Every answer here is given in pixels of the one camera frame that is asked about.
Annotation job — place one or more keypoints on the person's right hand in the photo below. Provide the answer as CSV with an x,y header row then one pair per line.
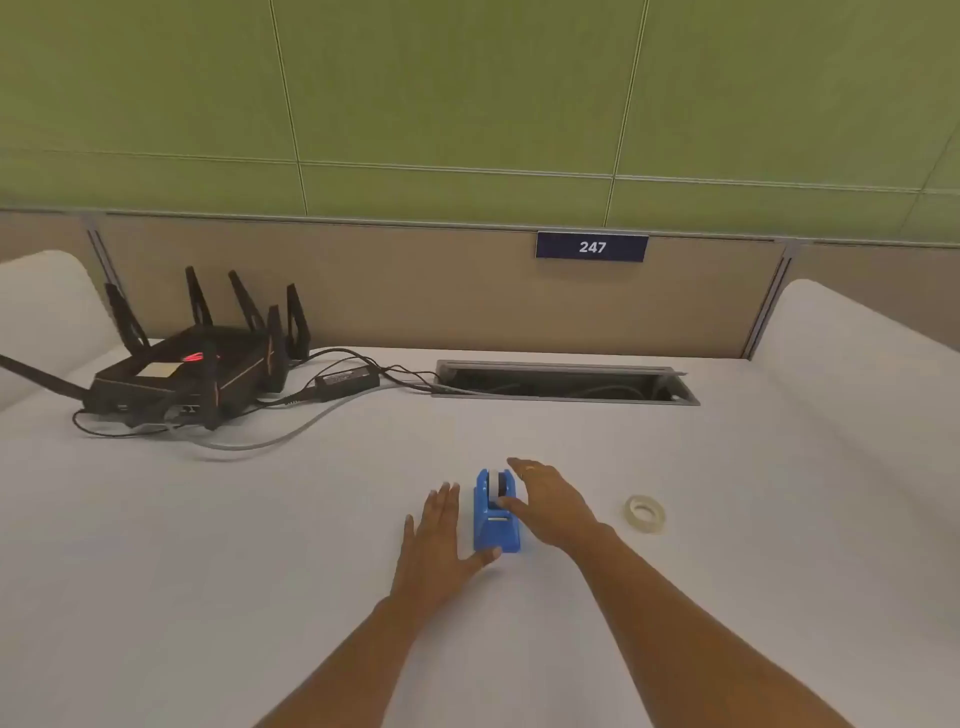
x,y
555,510

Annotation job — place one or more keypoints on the person's left hand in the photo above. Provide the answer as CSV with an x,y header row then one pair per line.
x,y
431,559

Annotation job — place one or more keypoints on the person's right thumb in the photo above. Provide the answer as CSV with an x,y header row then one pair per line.
x,y
513,505

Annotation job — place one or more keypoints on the person's left middle finger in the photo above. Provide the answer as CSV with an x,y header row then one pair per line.
x,y
444,506

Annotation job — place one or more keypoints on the person's left little finger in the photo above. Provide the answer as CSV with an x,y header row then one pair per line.
x,y
409,532

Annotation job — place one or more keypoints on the person's left thumb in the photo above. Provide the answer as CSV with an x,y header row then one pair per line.
x,y
484,559

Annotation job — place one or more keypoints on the person's left forearm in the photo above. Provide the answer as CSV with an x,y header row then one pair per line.
x,y
352,667

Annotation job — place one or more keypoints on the person's right forearm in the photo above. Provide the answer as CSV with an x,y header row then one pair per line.
x,y
690,645

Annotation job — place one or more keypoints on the blue tape dispenser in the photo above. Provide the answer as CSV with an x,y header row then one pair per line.
x,y
495,531

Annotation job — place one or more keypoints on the clear tape roll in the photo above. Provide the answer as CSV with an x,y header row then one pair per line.
x,y
631,518

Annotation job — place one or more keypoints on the black power adapter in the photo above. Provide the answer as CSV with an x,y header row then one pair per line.
x,y
346,379

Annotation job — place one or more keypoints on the wide beige partition panel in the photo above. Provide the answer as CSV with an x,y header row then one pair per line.
x,y
420,292

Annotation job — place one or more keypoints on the black router with antennas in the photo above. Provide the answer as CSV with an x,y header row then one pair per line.
x,y
225,361

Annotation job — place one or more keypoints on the blue number sign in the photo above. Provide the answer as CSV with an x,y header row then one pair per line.
x,y
559,246

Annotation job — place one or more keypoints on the yellow sticky note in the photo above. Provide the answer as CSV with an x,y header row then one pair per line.
x,y
159,369

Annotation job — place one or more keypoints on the white curved desk divider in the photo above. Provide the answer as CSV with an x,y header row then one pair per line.
x,y
52,300
862,352

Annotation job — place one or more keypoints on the narrow beige partition panel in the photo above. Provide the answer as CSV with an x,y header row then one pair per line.
x,y
877,270
37,232

